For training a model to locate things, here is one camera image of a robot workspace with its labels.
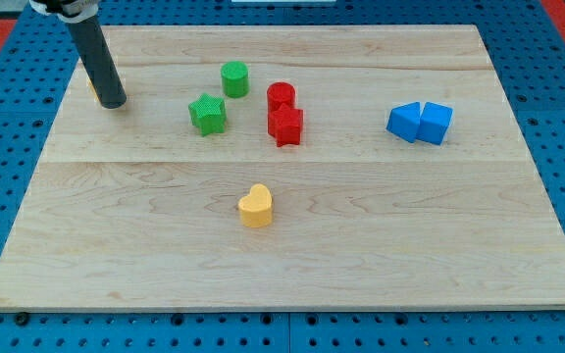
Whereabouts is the red star block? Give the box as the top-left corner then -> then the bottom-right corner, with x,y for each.
268,104 -> 304,147

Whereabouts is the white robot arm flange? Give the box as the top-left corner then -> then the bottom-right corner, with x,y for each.
29,0 -> 99,24

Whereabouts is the green star block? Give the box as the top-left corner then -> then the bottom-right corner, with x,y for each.
188,93 -> 227,136

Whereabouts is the light wooden board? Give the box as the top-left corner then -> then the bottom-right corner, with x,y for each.
0,25 -> 565,313

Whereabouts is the red cylinder block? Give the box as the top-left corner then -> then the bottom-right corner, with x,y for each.
267,81 -> 296,113

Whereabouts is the blue triangular prism block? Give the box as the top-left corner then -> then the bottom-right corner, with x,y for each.
385,102 -> 421,143

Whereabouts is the blue cube block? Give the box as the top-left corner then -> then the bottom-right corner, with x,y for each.
416,102 -> 453,145

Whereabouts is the green cylinder block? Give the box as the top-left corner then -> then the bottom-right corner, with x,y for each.
221,61 -> 249,98

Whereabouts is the yellow heart block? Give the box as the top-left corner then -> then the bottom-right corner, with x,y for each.
237,183 -> 273,228

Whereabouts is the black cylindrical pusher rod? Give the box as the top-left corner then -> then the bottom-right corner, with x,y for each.
67,16 -> 127,109

